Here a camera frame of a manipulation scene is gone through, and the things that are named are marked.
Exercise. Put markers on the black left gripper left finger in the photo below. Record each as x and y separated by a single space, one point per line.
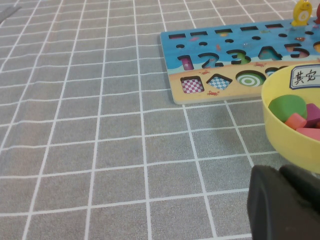
275 215

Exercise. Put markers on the pink wooden trapezoid block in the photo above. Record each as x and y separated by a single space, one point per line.
310 133

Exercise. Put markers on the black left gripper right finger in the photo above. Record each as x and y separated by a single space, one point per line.
305 185

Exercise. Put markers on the paper label on yellow bowl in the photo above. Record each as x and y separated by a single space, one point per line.
305 77

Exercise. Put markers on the yellow plastic bowl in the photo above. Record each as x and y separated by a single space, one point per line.
282 142

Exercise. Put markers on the magenta wooden block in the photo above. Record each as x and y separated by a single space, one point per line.
313 115

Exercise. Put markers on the blue ocean wooden puzzle board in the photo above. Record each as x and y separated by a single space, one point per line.
225 95

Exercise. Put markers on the green wooden circle block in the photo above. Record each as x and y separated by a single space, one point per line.
287 106

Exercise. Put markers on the yellow wooden fish piece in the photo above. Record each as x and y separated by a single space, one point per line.
301 15

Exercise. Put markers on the grey grid tablecloth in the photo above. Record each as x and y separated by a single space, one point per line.
75 150

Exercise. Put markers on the coral wooden heart block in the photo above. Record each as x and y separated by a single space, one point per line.
295 121

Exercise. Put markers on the red wooden fish number seven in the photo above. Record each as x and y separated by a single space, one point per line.
318 12

